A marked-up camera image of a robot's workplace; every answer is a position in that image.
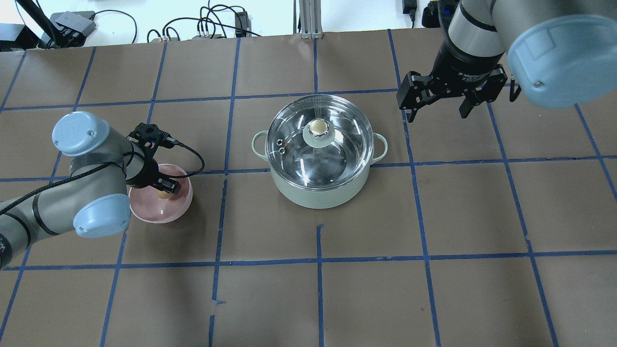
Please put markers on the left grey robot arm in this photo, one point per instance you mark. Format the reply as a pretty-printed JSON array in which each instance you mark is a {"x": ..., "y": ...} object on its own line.
[{"x": 93, "y": 201}]

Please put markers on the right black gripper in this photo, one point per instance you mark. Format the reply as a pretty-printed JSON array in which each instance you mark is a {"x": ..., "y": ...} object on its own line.
[{"x": 461, "y": 68}]

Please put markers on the pink bowl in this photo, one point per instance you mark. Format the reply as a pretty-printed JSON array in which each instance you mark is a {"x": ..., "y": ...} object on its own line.
[{"x": 145, "y": 205}]

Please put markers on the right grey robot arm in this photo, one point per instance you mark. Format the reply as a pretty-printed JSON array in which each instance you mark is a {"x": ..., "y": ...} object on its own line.
[{"x": 560, "y": 52}]

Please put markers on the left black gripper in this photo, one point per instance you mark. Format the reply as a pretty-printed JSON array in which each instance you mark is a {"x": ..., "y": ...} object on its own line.
[{"x": 146, "y": 176}]

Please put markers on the glass pot lid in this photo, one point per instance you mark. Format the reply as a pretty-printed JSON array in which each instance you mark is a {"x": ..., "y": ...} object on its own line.
[{"x": 320, "y": 142}]

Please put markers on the aluminium frame post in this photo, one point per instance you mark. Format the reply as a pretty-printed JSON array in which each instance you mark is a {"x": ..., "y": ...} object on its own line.
[{"x": 310, "y": 19}]

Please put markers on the black power adapter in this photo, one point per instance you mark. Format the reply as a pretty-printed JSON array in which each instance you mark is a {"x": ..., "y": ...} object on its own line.
[{"x": 242, "y": 23}]

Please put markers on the brown egg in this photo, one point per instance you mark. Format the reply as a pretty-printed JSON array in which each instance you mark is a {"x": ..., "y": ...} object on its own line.
[{"x": 163, "y": 195}]

